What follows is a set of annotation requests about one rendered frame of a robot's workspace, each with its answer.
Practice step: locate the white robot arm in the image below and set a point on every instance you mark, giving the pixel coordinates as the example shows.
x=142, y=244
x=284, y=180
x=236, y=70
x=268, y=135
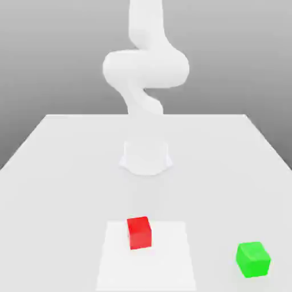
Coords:
x=146, y=68

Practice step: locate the small red cube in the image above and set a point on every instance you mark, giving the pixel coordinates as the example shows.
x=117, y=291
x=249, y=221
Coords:
x=139, y=233

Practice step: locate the small green cube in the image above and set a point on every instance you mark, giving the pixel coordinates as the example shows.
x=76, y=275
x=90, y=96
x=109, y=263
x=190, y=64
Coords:
x=253, y=260

